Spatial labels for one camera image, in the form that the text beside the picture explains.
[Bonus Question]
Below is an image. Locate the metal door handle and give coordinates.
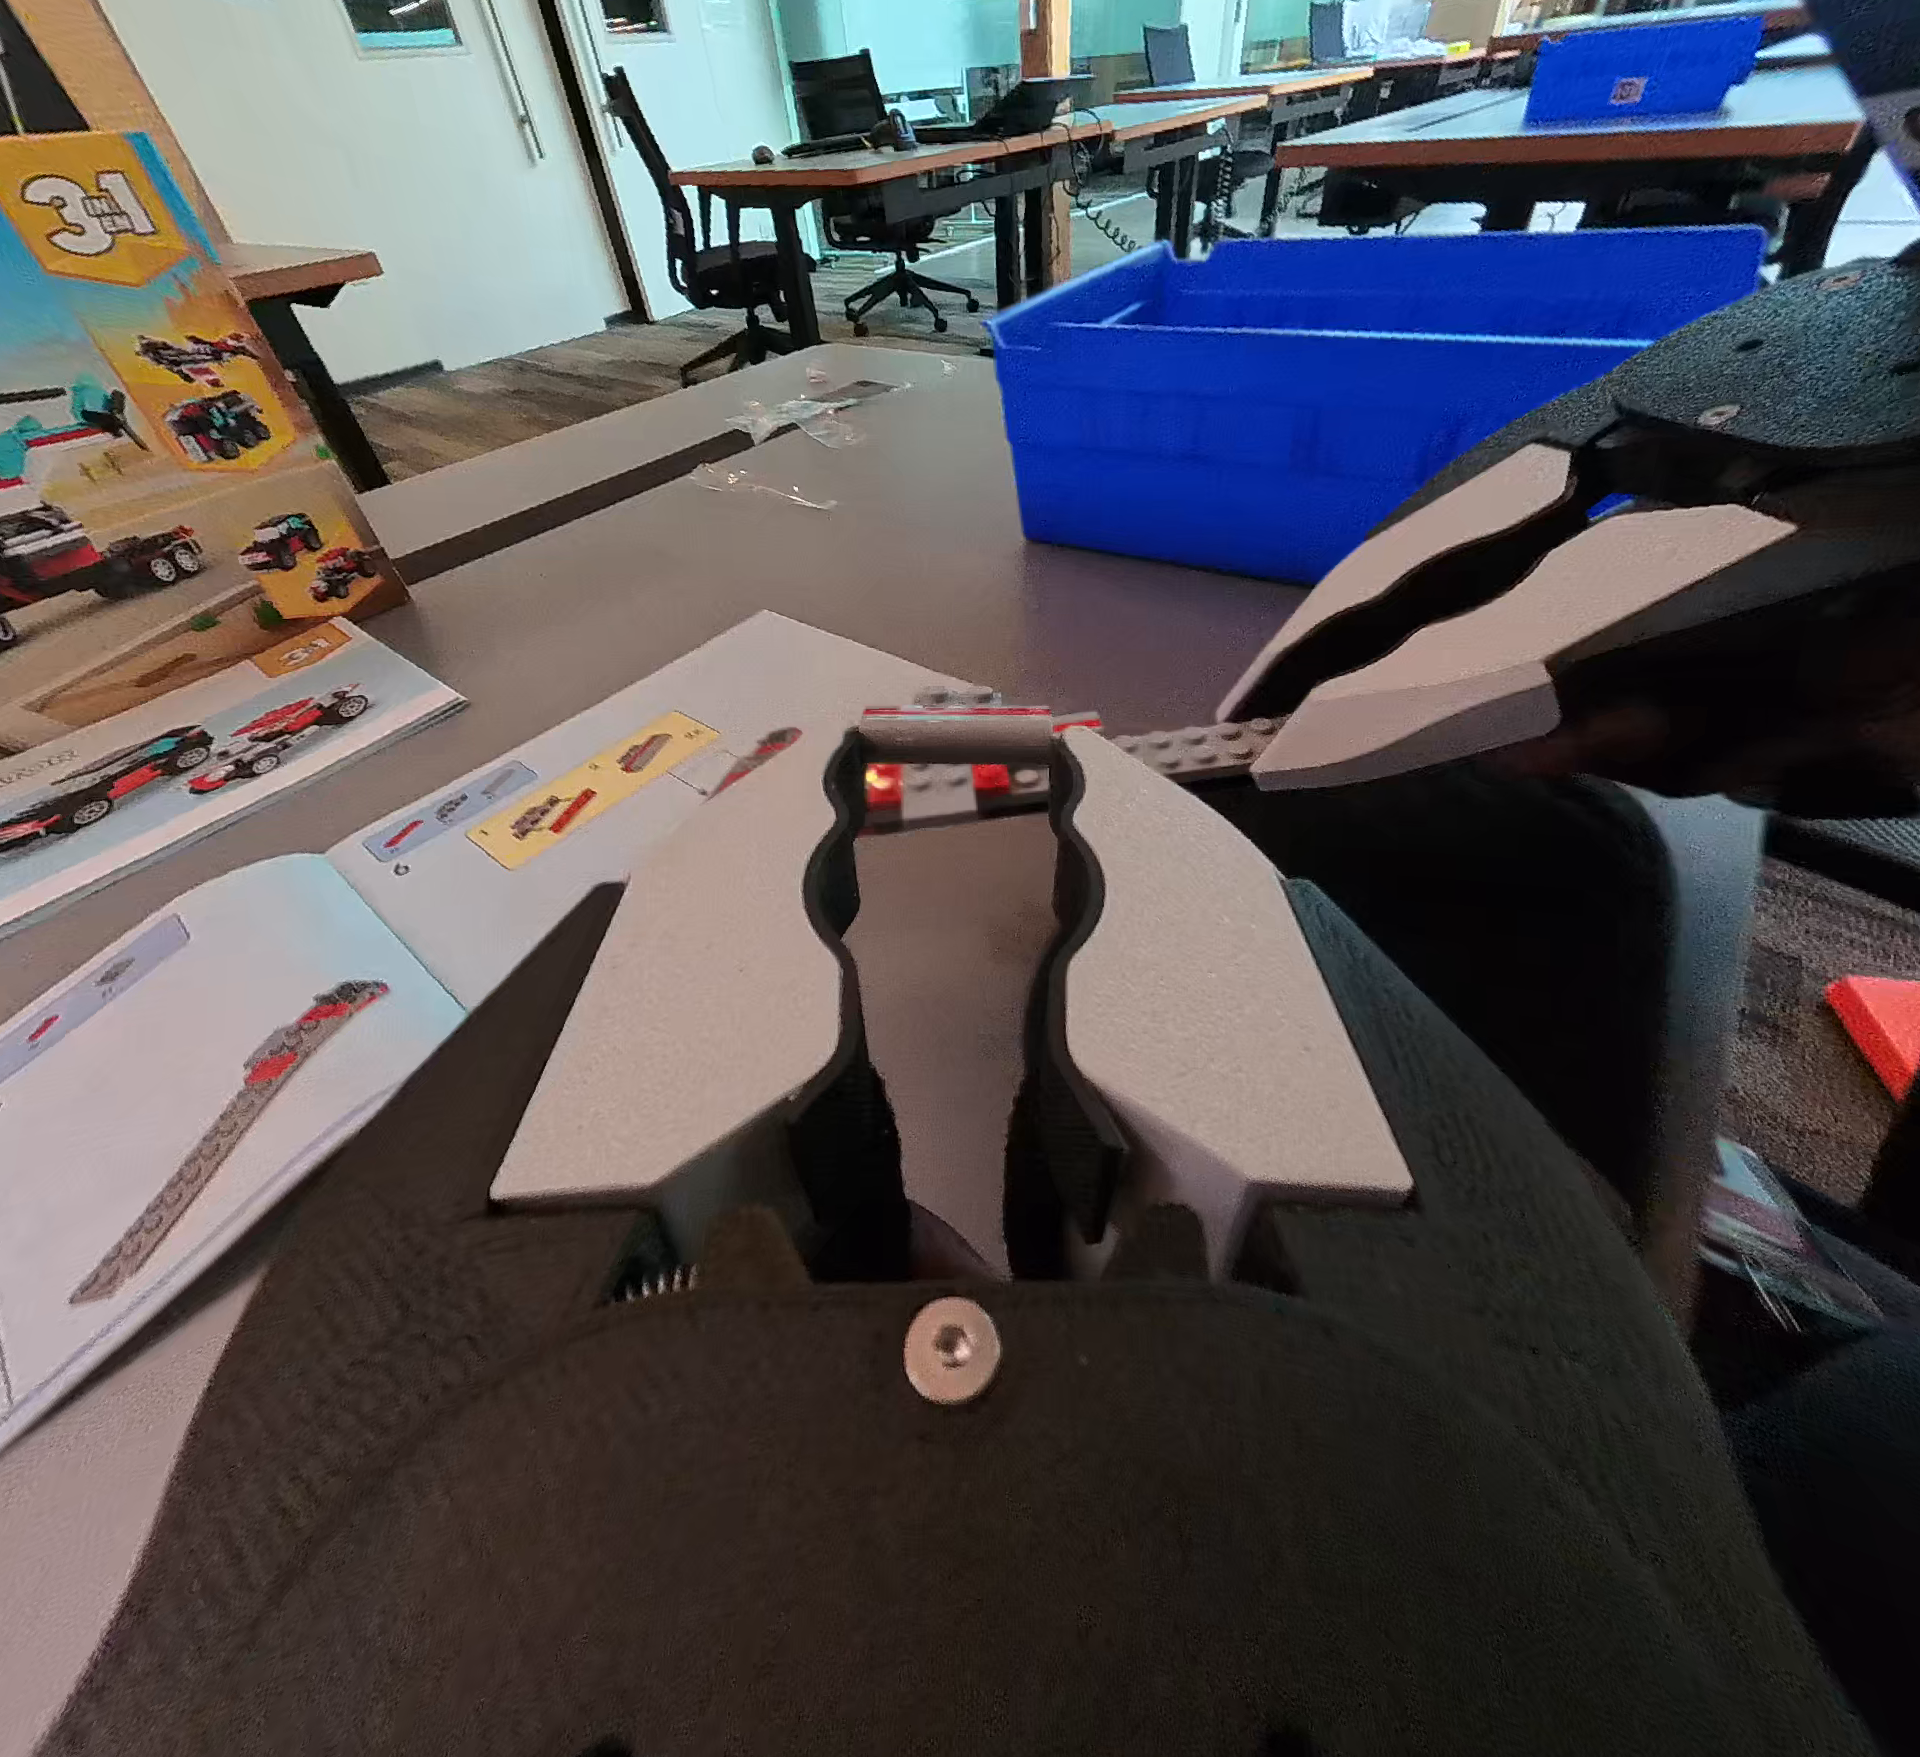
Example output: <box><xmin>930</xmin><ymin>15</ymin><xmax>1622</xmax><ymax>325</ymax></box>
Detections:
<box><xmin>541</xmin><ymin>0</ymin><xmax>627</xmax><ymax>151</ymax></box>
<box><xmin>449</xmin><ymin>0</ymin><xmax>545</xmax><ymax>164</ymax></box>

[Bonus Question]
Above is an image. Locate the wooden top office desk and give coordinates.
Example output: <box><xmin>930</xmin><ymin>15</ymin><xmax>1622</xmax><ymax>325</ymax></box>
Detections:
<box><xmin>224</xmin><ymin>240</ymin><xmax>389</xmax><ymax>489</ymax></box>
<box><xmin>670</xmin><ymin>92</ymin><xmax>1270</xmax><ymax>347</ymax></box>
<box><xmin>1275</xmin><ymin>62</ymin><xmax>1868</xmax><ymax>240</ymax></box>
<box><xmin>1116</xmin><ymin>62</ymin><xmax>1376</xmax><ymax>235</ymax></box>

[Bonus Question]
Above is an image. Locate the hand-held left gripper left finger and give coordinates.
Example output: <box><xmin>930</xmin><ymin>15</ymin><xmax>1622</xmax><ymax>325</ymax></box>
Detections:
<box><xmin>489</xmin><ymin>725</ymin><xmax>870</xmax><ymax>1282</ymax></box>

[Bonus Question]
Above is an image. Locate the small blue plastic bin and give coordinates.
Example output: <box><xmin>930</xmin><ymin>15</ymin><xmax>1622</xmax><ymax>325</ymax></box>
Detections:
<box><xmin>1522</xmin><ymin>13</ymin><xmax>1768</xmax><ymax>129</ymax></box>

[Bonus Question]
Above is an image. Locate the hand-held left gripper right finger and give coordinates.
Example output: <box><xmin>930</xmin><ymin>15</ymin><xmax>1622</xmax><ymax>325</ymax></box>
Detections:
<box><xmin>1046</xmin><ymin>725</ymin><xmax>1420</xmax><ymax>1282</ymax></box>

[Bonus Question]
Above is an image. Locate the black coiled cable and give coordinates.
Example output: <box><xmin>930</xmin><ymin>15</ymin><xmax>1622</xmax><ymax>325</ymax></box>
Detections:
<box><xmin>1070</xmin><ymin>173</ymin><xmax>1147</xmax><ymax>268</ymax></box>

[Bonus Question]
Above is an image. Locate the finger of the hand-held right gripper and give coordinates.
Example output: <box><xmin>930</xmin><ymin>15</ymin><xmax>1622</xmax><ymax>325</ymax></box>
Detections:
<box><xmin>1216</xmin><ymin>442</ymin><xmax>1580</xmax><ymax>725</ymax></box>
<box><xmin>1248</xmin><ymin>500</ymin><xmax>1799</xmax><ymax>793</ymax></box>

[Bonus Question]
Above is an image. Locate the black laptop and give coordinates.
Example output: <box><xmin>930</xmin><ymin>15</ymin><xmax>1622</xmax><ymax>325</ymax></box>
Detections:
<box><xmin>958</xmin><ymin>69</ymin><xmax>1098</xmax><ymax>142</ymax></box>

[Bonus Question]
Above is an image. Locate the crumpled plastic bag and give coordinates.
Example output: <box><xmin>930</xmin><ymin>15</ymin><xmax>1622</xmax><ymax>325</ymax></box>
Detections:
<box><xmin>1704</xmin><ymin>1133</ymin><xmax>1884</xmax><ymax>1334</ymax></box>

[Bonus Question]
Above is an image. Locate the clear plastic bag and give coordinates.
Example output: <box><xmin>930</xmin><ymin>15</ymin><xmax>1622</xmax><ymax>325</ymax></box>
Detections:
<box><xmin>691</xmin><ymin>461</ymin><xmax>839</xmax><ymax>512</ymax></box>
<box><xmin>725</xmin><ymin>381</ymin><xmax>907</xmax><ymax>448</ymax></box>

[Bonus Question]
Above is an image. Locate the open instruction booklet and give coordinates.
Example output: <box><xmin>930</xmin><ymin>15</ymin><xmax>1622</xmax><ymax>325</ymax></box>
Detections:
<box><xmin>0</xmin><ymin>609</ymin><xmax>962</xmax><ymax>1452</ymax></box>

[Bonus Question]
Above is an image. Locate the grey and red lego build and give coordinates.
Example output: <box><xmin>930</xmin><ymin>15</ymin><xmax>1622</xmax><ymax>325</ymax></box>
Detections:
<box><xmin>857</xmin><ymin>686</ymin><xmax>1287</xmax><ymax>829</ymax></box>

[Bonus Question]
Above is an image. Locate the small grey lego brick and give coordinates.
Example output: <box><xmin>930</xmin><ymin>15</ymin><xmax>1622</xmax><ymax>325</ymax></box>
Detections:
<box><xmin>853</xmin><ymin>709</ymin><xmax>1056</xmax><ymax>765</ymax></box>

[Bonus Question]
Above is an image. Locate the large blue plastic bin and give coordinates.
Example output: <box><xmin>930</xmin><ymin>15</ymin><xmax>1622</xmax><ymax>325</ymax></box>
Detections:
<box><xmin>985</xmin><ymin>224</ymin><xmax>1769</xmax><ymax>587</ymax></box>

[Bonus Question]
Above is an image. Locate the orange flat piece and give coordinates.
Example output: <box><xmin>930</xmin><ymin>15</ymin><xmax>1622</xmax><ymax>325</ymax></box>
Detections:
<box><xmin>1825</xmin><ymin>975</ymin><xmax>1920</xmax><ymax>1100</ymax></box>

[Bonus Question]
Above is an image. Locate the lego set box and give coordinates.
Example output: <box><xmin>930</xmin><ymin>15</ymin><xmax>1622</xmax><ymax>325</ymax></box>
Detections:
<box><xmin>0</xmin><ymin>129</ymin><xmax>409</xmax><ymax>757</ymax></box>

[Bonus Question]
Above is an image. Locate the black office chair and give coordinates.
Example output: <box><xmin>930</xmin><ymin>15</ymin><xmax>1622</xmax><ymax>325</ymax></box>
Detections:
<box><xmin>599</xmin><ymin>63</ymin><xmax>820</xmax><ymax>385</ymax></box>
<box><xmin>791</xmin><ymin>50</ymin><xmax>983</xmax><ymax>337</ymax></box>

